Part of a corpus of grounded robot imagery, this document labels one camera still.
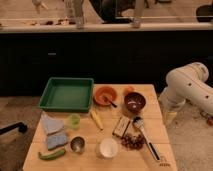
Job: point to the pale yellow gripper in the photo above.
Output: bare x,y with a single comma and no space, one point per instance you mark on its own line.
169,116

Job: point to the orange apple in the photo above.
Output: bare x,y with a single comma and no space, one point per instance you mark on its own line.
127,90

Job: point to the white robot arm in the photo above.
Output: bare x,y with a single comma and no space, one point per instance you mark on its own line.
186,83

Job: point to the purple bowl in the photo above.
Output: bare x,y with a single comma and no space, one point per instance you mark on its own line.
134,102

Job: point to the dark spoon in orange bowl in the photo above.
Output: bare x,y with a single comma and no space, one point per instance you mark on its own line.
114,105

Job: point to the orange bowl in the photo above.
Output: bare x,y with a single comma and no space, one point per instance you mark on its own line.
107,91

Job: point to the bunch of dark grapes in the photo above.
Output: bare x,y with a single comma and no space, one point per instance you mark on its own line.
133,142

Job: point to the brown white box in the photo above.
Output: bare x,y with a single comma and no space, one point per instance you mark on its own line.
121,126

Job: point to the white cup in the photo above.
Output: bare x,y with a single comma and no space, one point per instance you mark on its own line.
108,148

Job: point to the yellow corn cob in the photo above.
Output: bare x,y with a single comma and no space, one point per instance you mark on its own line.
97,119

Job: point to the dark cabinet counter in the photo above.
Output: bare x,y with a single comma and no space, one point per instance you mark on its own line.
116,54

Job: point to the small green cup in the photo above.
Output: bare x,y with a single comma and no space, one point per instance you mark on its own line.
74,121

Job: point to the small metal cup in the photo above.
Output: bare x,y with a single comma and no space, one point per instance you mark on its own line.
77,145

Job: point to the green plastic tray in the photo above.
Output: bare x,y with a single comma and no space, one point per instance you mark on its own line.
63,94

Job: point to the light blue cloth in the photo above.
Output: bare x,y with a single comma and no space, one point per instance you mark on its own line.
51,125

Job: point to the blue sponge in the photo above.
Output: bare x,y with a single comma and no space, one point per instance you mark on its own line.
56,140

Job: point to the black handled brush spatula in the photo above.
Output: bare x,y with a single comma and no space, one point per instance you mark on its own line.
139,124

